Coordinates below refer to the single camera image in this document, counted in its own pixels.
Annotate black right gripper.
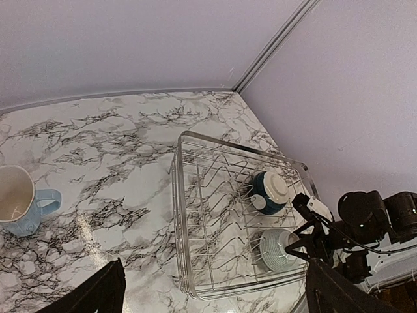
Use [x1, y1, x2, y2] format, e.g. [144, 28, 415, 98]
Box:
[285, 220, 345, 267]

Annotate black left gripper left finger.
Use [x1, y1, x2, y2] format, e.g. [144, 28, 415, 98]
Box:
[39, 259, 126, 313]

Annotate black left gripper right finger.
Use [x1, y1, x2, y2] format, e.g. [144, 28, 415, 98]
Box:
[306, 257, 399, 312]

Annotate pale green bowl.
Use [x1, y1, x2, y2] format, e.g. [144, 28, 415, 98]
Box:
[259, 228, 299, 273]

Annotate dark teal mug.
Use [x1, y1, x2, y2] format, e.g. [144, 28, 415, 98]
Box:
[249, 171, 290, 216]

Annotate light blue mug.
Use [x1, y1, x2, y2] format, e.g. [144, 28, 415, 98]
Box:
[1, 165, 62, 237]

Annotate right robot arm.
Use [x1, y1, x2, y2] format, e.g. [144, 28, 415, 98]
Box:
[285, 190, 416, 288]

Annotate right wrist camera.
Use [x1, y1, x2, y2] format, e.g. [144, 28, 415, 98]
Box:
[292, 193, 334, 222]

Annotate metal wire dish rack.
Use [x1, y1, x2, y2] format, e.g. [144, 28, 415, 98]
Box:
[170, 130, 317, 301]

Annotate right aluminium frame post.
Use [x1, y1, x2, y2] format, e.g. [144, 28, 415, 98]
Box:
[231, 0, 321, 93]

